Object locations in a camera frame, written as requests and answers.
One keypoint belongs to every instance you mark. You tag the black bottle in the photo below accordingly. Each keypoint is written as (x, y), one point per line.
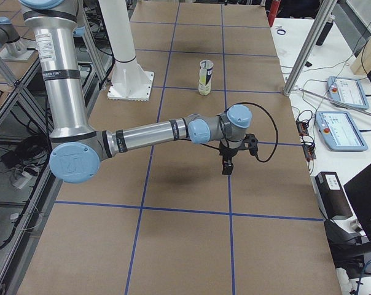
(325, 31)

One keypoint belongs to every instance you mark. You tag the red cylinder bottle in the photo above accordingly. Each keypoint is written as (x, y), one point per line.
(273, 11)

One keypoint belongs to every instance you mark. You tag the black computer monitor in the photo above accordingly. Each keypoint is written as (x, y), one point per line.
(358, 191)

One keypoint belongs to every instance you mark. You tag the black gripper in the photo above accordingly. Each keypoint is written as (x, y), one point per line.
(228, 152)

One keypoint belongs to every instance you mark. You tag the small electronics board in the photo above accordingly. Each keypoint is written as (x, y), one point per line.
(302, 128)

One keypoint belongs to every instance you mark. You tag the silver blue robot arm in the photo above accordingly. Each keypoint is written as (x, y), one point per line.
(78, 149)

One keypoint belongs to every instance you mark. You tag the teach pendant tablet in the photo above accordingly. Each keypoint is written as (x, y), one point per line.
(339, 132)
(348, 91)

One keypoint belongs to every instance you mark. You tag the far teach pendant tablet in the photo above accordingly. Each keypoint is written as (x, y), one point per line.
(348, 91)

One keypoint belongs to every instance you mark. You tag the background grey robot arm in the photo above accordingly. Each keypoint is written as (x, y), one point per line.
(12, 46)

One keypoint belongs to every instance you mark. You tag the aluminium frame post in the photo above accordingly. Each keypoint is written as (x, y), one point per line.
(310, 41)

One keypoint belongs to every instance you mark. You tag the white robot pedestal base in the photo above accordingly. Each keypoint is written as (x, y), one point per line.
(129, 81)

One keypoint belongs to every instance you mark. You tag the near teach pendant tablet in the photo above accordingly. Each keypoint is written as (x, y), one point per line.
(339, 132)

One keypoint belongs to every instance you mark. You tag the black box with label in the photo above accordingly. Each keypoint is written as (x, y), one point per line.
(332, 196)

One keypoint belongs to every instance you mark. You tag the clear plastic ball tube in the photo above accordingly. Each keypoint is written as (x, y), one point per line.
(205, 75)

